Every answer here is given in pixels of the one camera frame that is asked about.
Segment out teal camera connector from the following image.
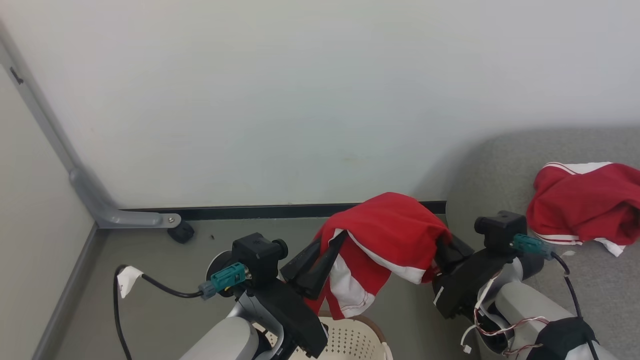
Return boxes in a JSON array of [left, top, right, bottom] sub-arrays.
[[199, 262, 252, 301], [512, 233, 555, 261]]

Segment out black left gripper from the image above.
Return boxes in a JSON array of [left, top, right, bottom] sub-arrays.
[[250, 230, 350, 359]]

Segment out grey metal frame leg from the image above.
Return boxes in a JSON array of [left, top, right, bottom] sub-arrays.
[[0, 20, 182, 230]]

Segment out black baseboard strip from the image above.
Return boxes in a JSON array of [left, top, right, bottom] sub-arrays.
[[119, 200, 447, 222]]

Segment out thin white loose wire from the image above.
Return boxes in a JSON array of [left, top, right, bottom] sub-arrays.
[[460, 280, 496, 355]]

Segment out white basket with brown rim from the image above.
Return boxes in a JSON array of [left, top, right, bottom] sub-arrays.
[[254, 311, 394, 360]]

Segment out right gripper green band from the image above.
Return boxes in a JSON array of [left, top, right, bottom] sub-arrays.
[[432, 234, 517, 321]]

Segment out black right camera cable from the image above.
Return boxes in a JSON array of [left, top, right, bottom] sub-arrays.
[[550, 251, 601, 360]]

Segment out teal left camera connector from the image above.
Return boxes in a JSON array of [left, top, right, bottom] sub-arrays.
[[199, 262, 252, 301]]

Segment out white paper cable tag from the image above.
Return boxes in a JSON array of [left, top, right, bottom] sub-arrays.
[[117, 265, 144, 300]]

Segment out red white sports shirt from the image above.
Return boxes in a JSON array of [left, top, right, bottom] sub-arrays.
[[526, 161, 640, 258], [304, 192, 454, 321]]

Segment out red white twisted wires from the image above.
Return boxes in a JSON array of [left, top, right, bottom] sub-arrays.
[[473, 305, 551, 357]]

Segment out teal right camera connector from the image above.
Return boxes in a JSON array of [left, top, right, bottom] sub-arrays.
[[512, 233, 555, 261]]

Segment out black caster wheel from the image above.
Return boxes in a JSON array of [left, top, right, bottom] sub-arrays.
[[167, 220, 196, 245]]

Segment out grey fabric sofa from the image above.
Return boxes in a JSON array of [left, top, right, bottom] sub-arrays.
[[444, 127, 640, 360]]

